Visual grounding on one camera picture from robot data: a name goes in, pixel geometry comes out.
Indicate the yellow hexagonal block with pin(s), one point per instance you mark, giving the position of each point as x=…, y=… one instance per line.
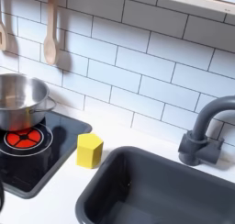
x=88, y=151

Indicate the black stove top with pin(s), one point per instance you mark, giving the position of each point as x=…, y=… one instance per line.
x=58, y=142

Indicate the dark grey tap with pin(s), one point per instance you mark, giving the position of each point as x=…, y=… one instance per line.
x=200, y=132

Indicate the wooden spoon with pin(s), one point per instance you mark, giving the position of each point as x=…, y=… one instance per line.
x=50, y=47

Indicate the steel pot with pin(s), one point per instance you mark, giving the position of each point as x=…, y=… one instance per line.
x=21, y=96

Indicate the dark grey sink basin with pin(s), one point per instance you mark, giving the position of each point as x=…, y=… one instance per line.
x=171, y=188

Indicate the wooden spatula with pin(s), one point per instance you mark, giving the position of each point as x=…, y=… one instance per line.
x=2, y=35

